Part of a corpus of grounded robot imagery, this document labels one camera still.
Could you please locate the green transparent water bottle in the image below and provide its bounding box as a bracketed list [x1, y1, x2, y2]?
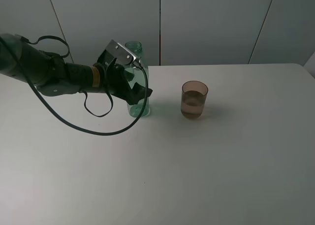
[125, 41, 150, 118]

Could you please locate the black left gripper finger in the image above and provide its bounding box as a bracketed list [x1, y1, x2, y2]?
[126, 82, 153, 105]
[124, 71, 134, 82]

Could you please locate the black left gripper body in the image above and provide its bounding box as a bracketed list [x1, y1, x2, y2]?
[94, 51, 130, 101]

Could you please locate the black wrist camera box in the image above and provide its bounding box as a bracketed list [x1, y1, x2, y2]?
[104, 40, 141, 68]

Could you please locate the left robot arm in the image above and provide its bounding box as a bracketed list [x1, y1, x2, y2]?
[0, 33, 153, 105]

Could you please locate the pink translucent plastic cup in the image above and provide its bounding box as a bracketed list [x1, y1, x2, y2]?
[181, 81, 209, 119]

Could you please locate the black camera cable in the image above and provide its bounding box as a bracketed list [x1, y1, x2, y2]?
[0, 35, 150, 136]

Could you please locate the thin black loose cable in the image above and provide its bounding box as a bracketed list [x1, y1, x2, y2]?
[82, 60, 116, 117]

